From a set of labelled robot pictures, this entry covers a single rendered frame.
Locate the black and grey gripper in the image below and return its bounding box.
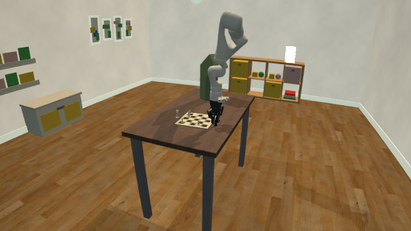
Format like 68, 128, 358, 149
207, 100, 224, 124

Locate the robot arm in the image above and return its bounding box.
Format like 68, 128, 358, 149
207, 10, 248, 103

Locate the chessboard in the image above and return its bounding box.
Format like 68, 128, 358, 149
175, 113, 211, 130

